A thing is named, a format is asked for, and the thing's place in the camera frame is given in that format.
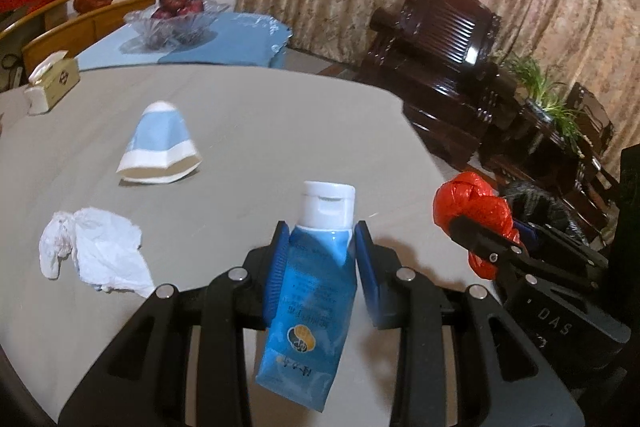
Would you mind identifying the dark wooden chair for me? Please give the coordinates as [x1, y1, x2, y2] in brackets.
[565, 82, 619, 160]

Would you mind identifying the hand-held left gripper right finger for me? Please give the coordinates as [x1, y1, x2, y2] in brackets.
[352, 221, 584, 427]

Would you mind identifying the dark wooden armchair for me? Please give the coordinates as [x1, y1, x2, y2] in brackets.
[357, 0, 504, 144]

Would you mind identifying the blue table mat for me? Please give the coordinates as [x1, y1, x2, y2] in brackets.
[75, 11, 292, 72]

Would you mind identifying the blue and white paper cup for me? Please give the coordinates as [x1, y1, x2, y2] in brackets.
[116, 101, 204, 186]

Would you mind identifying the light wooden chair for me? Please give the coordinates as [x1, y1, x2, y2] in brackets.
[0, 0, 77, 44]
[22, 0, 164, 60]

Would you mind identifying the dark wooden side table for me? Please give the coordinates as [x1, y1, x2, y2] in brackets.
[477, 97, 621, 210]

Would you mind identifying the crumpled white tissue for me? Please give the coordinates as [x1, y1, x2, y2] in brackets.
[39, 207, 156, 299]

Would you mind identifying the red plastic bag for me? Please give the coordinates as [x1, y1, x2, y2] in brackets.
[432, 172, 522, 279]

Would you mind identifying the glass fruit bowl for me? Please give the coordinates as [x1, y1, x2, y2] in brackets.
[123, 0, 232, 53]

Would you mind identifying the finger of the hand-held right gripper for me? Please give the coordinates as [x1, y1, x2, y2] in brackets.
[512, 218, 610, 269]
[446, 214, 608, 294]

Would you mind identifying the beige tissue box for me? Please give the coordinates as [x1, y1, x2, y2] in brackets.
[24, 50, 81, 116]

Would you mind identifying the black trash bag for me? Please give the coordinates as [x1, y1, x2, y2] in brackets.
[500, 179, 602, 244]

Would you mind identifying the blue tube with white cap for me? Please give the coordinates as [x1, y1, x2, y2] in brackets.
[255, 181, 359, 412]

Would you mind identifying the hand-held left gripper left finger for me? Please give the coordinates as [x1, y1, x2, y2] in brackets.
[57, 221, 292, 427]

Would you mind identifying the green potted plant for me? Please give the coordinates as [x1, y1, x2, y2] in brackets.
[492, 54, 587, 144]

